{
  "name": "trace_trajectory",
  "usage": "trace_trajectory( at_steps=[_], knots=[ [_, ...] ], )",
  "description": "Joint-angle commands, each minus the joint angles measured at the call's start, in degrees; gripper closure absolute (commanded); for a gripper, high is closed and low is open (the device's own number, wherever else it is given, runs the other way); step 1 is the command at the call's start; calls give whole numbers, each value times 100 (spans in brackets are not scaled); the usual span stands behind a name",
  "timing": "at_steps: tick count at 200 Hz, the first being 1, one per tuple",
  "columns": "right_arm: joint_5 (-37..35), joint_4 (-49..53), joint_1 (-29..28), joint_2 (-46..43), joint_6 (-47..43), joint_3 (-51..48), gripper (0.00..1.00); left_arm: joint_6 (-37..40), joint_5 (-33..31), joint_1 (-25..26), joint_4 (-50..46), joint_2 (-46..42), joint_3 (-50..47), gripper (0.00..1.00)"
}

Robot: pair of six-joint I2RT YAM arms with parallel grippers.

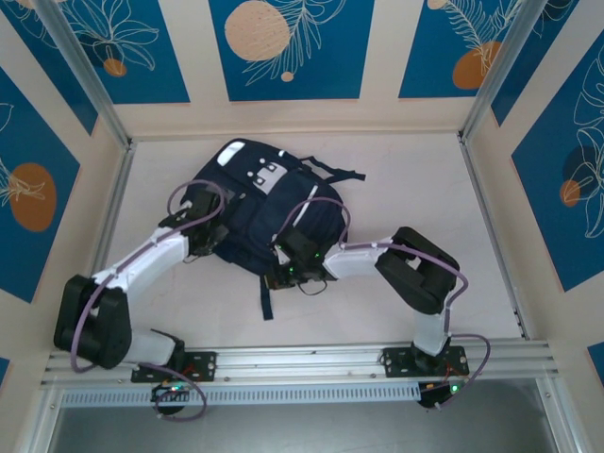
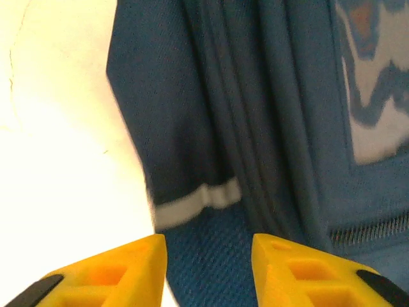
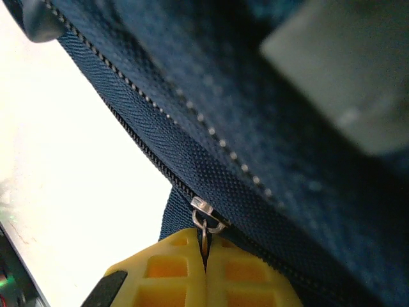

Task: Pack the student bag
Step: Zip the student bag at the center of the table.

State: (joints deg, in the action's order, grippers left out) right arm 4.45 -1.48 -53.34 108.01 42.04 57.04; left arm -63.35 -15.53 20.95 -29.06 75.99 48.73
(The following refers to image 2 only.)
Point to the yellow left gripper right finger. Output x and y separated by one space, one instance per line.
303 278

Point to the navy blue student backpack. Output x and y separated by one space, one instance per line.
223 96

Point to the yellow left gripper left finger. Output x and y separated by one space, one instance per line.
112 278

